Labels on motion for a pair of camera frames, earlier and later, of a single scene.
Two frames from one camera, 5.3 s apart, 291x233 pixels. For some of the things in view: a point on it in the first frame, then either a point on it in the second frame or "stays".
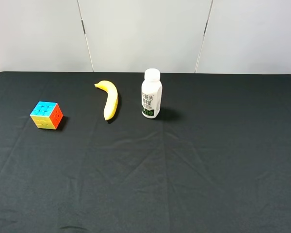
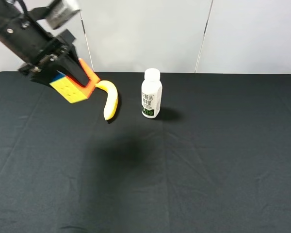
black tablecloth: [224, 157] stays
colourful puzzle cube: [46, 115] to [68, 89]
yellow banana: [111, 104] stays
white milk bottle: [151, 94] stays
